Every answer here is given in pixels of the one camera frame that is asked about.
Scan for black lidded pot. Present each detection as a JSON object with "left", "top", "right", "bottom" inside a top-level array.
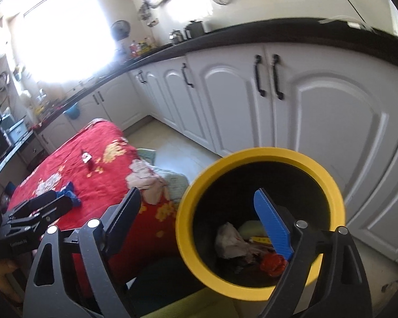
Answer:
[{"left": 185, "top": 20, "right": 206, "bottom": 38}]

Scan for round wall plate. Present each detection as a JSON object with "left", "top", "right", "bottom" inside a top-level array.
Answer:
[{"left": 111, "top": 20, "right": 131, "bottom": 38}]

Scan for black countertop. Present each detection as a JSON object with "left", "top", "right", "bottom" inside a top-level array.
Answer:
[{"left": 0, "top": 18, "right": 398, "bottom": 169}]

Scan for red floral tablecloth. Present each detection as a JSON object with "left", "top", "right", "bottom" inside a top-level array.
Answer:
[{"left": 7, "top": 118, "right": 186, "bottom": 292}]

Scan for blue bowl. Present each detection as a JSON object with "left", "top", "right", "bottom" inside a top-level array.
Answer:
[{"left": 64, "top": 104, "right": 80, "bottom": 120}]

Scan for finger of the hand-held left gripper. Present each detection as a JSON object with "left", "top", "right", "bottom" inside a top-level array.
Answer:
[
  {"left": 11, "top": 190, "right": 82, "bottom": 227},
  {"left": 7, "top": 182, "right": 74, "bottom": 217}
]

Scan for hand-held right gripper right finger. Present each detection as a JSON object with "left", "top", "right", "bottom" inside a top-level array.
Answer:
[{"left": 254, "top": 188, "right": 374, "bottom": 318}]

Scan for bright window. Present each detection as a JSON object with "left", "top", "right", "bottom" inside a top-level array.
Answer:
[{"left": 7, "top": 0, "right": 116, "bottom": 83}]

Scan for crumpled white tissue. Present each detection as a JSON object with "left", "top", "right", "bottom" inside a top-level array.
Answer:
[{"left": 215, "top": 223, "right": 249, "bottom": 259}]

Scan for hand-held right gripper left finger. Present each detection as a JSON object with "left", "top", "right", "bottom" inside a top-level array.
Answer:
[{"left": 23, "top": 187, "right": 142, "bottom": 318}]

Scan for yellow trash bin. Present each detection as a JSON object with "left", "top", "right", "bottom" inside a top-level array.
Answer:
[{"left": 175, "top": 147, "right": 346, "bottom": 299}]

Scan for yellow packet in bin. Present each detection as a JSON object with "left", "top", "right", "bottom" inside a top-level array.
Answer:
[{"left": 238, "top": 220, "right": 267, "bottom": 239}]

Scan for red plastic bag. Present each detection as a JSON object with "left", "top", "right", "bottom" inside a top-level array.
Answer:
[{"left": 259, "top": 253, "right": 288, "bottom": 278}]

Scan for small hanging utensil rack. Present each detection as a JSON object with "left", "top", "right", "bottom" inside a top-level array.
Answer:
[{"left": 137, "top": 2, "right": 160, "bottom": 27}]

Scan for group of condiment bottles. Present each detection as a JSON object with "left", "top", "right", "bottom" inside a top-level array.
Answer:
[{"left": 129, "top": 38, "right": 156, "bottom": 57}]

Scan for white base cabinets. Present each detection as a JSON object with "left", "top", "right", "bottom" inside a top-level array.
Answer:
[{"left": 20, "top": 41, "right": 398, "bottom": 266}]

